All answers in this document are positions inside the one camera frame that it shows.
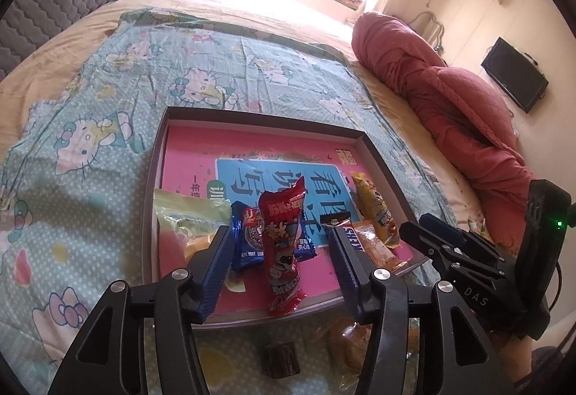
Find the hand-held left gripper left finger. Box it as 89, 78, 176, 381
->
47, 224, 237, 395

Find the pink book with blue label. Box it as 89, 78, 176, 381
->
157, 125, 421, 317

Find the shallow grey cardboard box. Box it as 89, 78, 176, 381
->
140, 106, 430, 326

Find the brown chocolate bar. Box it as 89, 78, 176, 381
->
330, 222, 367, 254

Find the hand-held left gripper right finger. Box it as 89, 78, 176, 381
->
328, 228, 516, 395

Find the small blue snack packet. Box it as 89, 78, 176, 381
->
294, 219, 321, 263

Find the long red snack packet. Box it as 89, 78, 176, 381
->
257, 176, 309, 317

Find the black wall television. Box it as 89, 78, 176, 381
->
481, 36, 550, 114

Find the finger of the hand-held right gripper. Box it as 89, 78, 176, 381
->
420, 213, 507, 263
400, 222, 505, 282

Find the black cable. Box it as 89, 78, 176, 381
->
553, 260, 576, 353

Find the cartoon cat printed blanket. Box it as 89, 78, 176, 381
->
0, 8, 455, 395

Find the long yellow snack packet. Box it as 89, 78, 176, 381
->
350, 171, 401, 249

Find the small brown candy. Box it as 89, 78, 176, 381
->
262, 342, 300, 378

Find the peach orange snack packet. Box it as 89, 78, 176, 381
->
353, 219, 410, 272

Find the yellow cake in clear wrapper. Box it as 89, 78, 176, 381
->
326, 316, 421, 378

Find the blue cookie packet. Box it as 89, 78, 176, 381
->
230, 201, 266, 272

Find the person's right forearm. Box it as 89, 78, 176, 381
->
488, 327, 563, 395

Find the red quilt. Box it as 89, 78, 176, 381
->
351, 10, 536, 252

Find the green snack packet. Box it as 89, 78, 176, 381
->
153, 189, 232, 263

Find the grey hose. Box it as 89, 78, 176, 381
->
411, 10, 446, 54

